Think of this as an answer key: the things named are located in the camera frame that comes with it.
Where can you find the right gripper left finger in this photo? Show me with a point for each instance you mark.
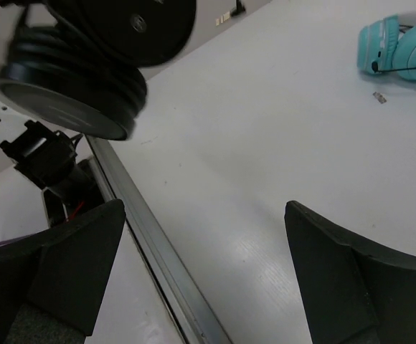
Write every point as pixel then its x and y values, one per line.
pixel 52 283

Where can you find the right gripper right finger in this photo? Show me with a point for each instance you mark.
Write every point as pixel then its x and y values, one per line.
pixel 353 289

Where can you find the black headphones with cable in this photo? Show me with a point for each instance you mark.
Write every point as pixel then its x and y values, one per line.
pixel 84 73

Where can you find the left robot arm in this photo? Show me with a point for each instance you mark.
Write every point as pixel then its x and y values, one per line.
pixel 48 159

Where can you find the teal headphones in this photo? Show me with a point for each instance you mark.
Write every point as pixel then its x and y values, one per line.
pixel 387 46

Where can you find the small grey plug piece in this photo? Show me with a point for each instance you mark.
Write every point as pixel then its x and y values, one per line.
pixel 379 97

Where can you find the aluminium rail front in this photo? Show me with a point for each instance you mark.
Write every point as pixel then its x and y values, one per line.
pixel 190 312

